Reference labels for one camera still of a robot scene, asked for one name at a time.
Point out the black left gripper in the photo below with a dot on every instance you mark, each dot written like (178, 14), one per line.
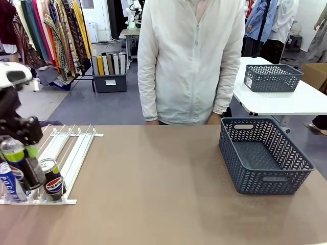
(25, 130)

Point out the blue Pocari Sweat can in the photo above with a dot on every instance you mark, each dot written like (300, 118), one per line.
(9, 187)

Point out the grey plastic woven basket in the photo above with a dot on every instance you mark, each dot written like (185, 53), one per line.
(255, 155)
(273, 81)

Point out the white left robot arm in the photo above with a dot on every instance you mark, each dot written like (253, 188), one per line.
(10, 70)

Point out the person right forearm white sleeve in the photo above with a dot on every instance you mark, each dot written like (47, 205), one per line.
(149, 102)

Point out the person left forearm white sleeve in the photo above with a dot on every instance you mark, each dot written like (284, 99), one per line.
(224, 97)

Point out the person left hand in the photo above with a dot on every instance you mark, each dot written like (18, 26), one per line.
(214, 119)

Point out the dark purple cloth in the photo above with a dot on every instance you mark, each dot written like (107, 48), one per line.
(52, 123)

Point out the grey cloth pile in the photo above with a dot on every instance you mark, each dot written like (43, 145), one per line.
(48, 76)

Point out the bare mannequin legs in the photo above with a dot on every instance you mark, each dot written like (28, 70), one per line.
(14, 56)

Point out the grey plastic storage bin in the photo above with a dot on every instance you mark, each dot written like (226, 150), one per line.
(110, 83)

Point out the orange hanging garment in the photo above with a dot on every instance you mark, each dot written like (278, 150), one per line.
(54, 48)

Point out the yellow fabric roll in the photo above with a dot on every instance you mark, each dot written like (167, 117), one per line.
(101, 65)

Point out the white fabric roll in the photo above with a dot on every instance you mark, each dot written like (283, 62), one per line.
(122, 63)
(105, 65)

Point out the brown fabric roll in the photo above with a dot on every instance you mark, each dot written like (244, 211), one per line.
(110, 65)

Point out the brown patterned hanging garment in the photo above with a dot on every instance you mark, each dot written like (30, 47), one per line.
(67, 43)

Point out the light grey fabric roll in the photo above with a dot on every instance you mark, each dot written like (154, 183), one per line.
(116, 64)

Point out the teal hanging garment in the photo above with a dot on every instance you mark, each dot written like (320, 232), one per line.
(35, 30)

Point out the yellow hanging garment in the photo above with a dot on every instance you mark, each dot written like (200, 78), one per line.
(81, 28)

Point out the white air purifier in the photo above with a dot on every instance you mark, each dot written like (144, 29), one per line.
(92, 32)

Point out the dark red hanging garment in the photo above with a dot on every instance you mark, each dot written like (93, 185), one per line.
(7, 20)

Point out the grey background workbench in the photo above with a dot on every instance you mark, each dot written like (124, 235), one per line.
(130, 40)

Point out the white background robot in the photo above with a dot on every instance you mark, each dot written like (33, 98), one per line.
(131, 15)

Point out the person torso white jacket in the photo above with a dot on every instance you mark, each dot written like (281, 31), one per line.
(189, 63)

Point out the white side table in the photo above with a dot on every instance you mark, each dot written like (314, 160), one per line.
(268, 102)

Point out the blue hanging shirt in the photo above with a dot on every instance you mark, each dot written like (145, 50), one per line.
(258, 20)

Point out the black pole stand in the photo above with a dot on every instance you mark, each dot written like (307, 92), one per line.
(262, 25)

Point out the bystander foot with shoe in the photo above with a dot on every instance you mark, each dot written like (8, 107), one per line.
(319, 125)

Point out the black plastic stool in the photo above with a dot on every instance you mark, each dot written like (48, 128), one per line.
(296, 42)

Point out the white hanging shirt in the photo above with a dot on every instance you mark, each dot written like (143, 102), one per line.
(284, 20)

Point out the brown cardboard box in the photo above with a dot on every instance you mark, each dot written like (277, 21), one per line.
(315, 75)

